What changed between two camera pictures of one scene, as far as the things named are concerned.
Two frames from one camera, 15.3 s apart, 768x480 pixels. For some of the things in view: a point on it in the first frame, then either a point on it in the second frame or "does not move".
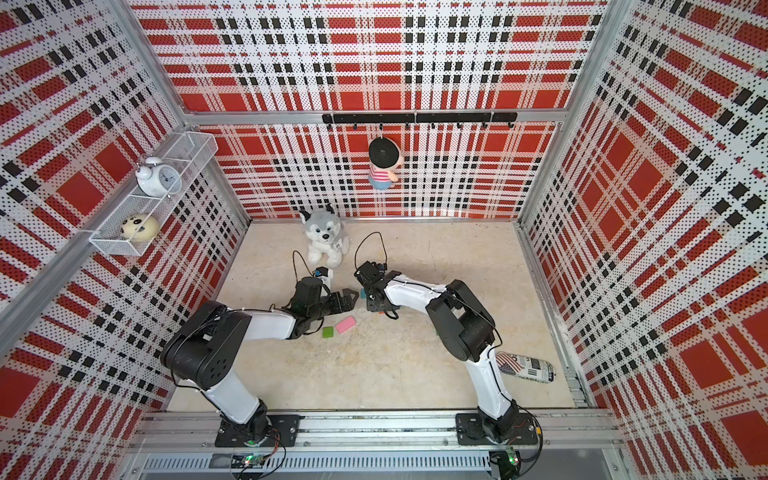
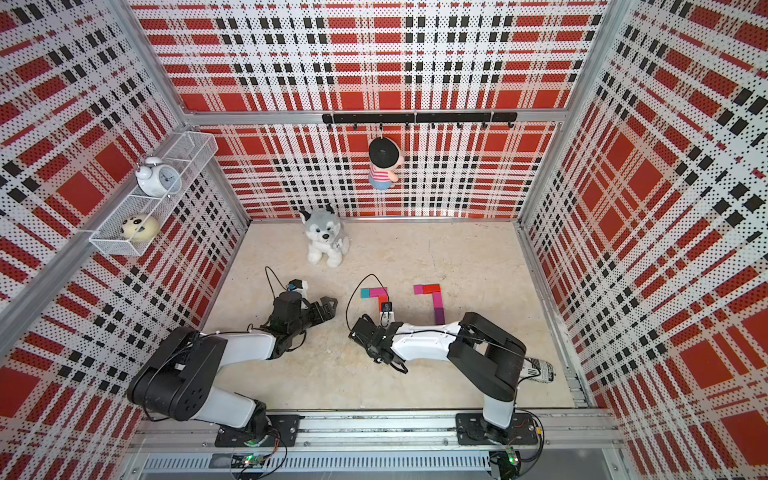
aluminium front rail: (573, 446) does not move
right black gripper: (373, 306) -> (372, 353)
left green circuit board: (252, 461) does not move
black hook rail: (419, 117) does not move
